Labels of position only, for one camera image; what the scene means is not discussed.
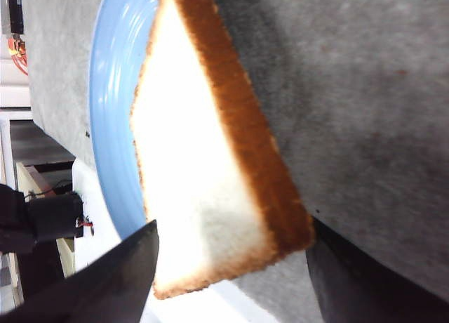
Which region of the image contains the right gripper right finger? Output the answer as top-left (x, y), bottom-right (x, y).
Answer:
top-left (306, 220), bottom-right (448, 322)

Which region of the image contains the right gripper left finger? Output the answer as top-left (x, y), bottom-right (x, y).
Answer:
top-left (1, 221), bottom-right (159, 322)

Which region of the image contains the white bread slice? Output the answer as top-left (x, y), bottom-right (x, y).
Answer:
top-left (130, 0), bottom-right (314, 300)

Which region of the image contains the blue round plate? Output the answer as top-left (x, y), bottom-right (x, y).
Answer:
top-left (88, 0), bottom-right (158, 239)

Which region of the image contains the black front camera on stand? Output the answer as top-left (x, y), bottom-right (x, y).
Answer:
top-left (1, 184), bottom-right (93, 255)

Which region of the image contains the orange cable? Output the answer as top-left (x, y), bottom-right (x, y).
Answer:
top-left (6, 33), bottom-right (29, 77)

